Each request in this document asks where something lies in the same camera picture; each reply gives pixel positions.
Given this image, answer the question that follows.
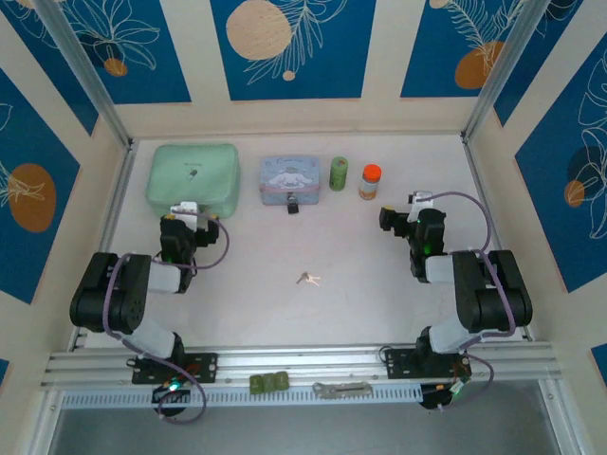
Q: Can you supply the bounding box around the blue cartoon tin box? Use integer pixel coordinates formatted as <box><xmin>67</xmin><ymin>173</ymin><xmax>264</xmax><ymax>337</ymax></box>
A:
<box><xmin>259</xmin><ymin>155</ymin><xmax>322</xmax><ymax>208</ymax></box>

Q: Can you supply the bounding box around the orange lid pill bottle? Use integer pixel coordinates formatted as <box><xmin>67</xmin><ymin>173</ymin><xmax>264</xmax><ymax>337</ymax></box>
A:
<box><xmin>358</xmin><ymin>163</ymin><xmax>382</xmax><ymax>201</ymax></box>

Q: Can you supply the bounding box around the mint green zip pouch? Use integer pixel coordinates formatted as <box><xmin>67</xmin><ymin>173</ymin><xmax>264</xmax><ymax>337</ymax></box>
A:
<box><xmin>144</xmin><ymin>143</ymin><xmax>241</xmax><ymax>220</ymax></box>

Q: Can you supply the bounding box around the green cylindrical can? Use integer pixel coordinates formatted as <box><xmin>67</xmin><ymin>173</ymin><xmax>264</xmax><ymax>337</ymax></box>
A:
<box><xmin>328</xmin><ymin>155</ymin><xmax>349</xmax><ymax>192</ymax></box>

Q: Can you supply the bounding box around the black controller board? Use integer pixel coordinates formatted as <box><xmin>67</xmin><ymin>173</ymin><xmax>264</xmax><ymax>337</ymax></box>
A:
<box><xmin>151</xmin><ymin>381</ymin><xmax>192</xmax><ymax>418</ymax></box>
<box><xmin>419</xmin><ymin>382</ymin><xmax>469</xmax><ymax>412</ymax></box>

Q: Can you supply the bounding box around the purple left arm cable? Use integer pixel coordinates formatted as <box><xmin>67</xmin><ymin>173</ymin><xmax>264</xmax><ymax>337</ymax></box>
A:
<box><xmin>102</xmin><ymin>217</ymin><xmax>232</xmax><ymax>424</ymax></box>

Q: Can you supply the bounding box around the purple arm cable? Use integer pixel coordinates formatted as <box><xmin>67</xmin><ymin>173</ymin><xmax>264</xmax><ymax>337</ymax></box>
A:
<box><xmin>424</xmin><ymin>191</ymin><xmax>518</xmax><ymax>411</ymax></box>
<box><xmin>102</xmin><ymin>217</ymin><xmax>232</xmax><ymax>424</ymax></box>

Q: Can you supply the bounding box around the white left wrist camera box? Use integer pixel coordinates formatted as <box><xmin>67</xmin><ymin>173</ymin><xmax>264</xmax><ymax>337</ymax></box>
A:
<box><xmin>169</xmin><ymin>201</ymin><xmax>212</xmax><ymax>228</ymax></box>

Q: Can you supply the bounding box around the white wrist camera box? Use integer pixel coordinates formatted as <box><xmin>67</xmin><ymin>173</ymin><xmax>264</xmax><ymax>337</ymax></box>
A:
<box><xmin>169</xmin><ymin>201</ymin><xmax>212</xmax><ymax>228</ymax></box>
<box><xmin>408</xmin><ymin>190</ymin><xmax>435</xmax><ymax>223</ymax></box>

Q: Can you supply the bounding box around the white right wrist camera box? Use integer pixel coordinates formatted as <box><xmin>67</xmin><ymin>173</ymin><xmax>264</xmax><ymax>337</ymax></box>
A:
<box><xmin>408</xmin><ymin>190</ymin><xmax>435</xmax><ymax>223</ymax></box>

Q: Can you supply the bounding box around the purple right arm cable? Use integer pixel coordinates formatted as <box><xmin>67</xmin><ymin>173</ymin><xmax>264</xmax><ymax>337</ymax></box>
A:
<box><xmin>424</xmin><ymin>191</ymin><xmax>518</xmax><ymax>411</ymax></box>

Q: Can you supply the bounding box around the aluminium side rail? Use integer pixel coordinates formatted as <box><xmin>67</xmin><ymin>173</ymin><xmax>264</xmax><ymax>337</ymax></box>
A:
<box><xmin>462</xmin><ymin>135</ymin><xmax>535</xmax><ymax>342</ymax></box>
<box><xmin>68</xmin><ymin>139</ymin><xmax>138</xmax><ymax>352</ymax></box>

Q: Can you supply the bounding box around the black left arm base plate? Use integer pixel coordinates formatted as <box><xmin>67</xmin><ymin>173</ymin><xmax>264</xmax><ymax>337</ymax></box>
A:
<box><xmin>131</xmin><ymin>351</ymin><xmax>220</xmax><ymax>385</ymax></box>

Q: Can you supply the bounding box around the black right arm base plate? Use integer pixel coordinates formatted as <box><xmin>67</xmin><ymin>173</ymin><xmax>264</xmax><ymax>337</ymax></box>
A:
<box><xmin>384</xmin><ymin>347</ymin><xmax>473</xmax><ymax>380</ymax></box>

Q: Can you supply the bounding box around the aluminium front rail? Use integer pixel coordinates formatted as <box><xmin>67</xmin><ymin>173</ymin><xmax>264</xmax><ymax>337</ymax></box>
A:
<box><xmin>40</xmin><ymin>341</ymin><xmax>563</xmax><ymax>391</ymax></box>

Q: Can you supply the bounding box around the flat silver metal bracket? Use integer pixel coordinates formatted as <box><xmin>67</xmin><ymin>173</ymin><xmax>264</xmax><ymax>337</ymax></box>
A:
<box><xmin>311</xmin><ymin>381</ymin><xmax>374</xmax><ymax>399</ymax></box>

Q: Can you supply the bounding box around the white slotted cable duct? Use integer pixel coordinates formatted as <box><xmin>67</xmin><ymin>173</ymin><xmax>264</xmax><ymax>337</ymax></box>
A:
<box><xmin>61</xmin><ymin>384</ymin><xmax>423</xmax><ymax>410</ymax></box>

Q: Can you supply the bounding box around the aluminium frame post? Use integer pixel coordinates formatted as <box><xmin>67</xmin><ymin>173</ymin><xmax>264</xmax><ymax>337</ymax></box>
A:
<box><xmin>35</xmin><ymin>0</ymin><xmax>134</xmax><ymax>148</ymax></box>
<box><xmin>460</xmin><ymin>0</ymin><xmax>554</xmax><ymax>143</ymax></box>

